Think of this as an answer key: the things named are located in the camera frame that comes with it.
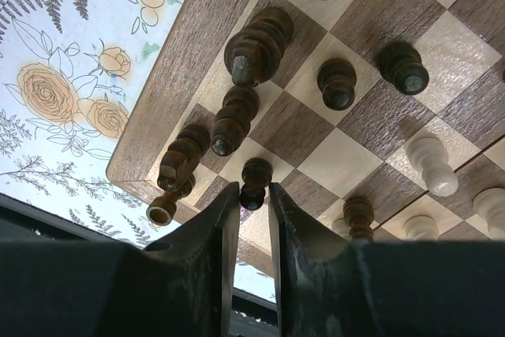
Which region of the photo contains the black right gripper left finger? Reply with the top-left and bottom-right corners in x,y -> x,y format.
1,182 -> 240,336

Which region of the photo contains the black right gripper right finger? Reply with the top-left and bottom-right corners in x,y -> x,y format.
269,183 -> 504,336

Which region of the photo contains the dark chess pawn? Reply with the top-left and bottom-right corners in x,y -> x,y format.
376,41 -> 429,95
240,158 -> 273,211
317,58 -> 357,110

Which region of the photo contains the wooden chess board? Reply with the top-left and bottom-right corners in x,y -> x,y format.
106,0 -> 505,279

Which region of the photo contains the dark chess piece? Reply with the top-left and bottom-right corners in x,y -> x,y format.
343,197 -> 375,241

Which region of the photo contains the dark chess rook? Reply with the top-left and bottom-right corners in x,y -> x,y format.
146,174 -> 196,227

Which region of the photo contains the dark chess knight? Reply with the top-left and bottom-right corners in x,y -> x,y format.
157,125 -> 211,191

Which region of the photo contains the white chess pawn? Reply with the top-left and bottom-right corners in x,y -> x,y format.
406,137 -> 458,197

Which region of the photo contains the dark chess bishop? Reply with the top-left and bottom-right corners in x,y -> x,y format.
211,86 -> 260,156

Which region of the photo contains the dark chess king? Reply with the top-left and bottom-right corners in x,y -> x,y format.
224,7 -> 294,88

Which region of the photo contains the floral table mat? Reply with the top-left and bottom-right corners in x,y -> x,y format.
0,0 -> 285,306

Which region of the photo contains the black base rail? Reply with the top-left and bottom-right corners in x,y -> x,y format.
1,194 -> 279,336

